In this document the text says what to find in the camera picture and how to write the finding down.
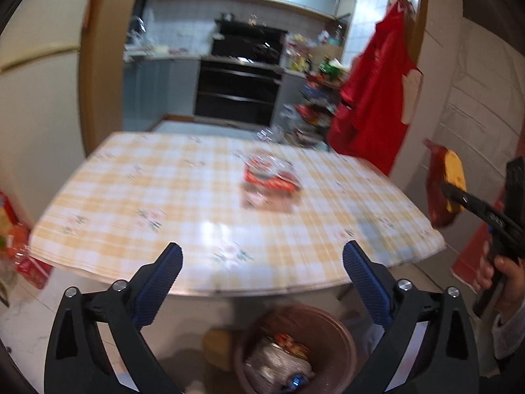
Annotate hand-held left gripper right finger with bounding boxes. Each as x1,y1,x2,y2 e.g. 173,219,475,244
342,240,480,394

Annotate red gift box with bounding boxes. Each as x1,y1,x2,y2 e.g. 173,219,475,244
16,245,55,290

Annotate person's right forearm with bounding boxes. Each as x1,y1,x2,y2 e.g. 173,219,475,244
491,301,525,362

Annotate plastic bags on floor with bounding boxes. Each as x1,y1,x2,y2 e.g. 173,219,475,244
256,125,288,145

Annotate grey lower kitchen cabinets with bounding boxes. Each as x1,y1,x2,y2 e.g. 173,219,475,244
123,55,201,132

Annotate orange red snack wrapper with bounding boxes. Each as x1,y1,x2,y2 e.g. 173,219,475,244
422,139,469,227

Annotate red apron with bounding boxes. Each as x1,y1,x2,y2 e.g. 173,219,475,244
327,2,423,177

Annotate yellow red carton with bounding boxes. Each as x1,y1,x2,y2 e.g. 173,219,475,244
0,191,22,257

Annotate clear plastic bag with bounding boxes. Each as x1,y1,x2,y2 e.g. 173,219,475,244
240,189,298,215

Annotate person's right hand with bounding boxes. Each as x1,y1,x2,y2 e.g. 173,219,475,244
473,240,525,329

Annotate black built-in oven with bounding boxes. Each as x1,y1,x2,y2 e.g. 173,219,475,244
193,55,285,127

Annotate blue silver foil wrapper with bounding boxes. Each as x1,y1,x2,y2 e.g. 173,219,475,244
245,342,316,390

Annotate brown plastic trash bin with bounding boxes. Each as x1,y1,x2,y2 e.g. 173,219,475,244
234,306,358,394

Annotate cream refrigerator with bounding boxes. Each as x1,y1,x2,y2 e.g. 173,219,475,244
0,0,90,230

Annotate yellow checked tablecloth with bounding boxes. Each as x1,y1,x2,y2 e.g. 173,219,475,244
27,131,448,298

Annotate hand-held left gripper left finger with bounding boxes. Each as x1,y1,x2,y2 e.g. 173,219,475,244
44,242,183,394

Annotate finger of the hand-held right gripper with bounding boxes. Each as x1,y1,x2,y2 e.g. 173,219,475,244
441,183,493,224

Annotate wire storage rack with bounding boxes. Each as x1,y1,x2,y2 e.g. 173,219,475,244
282,31,354,148

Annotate black range hood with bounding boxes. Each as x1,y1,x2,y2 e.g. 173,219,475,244
211,20,288,70

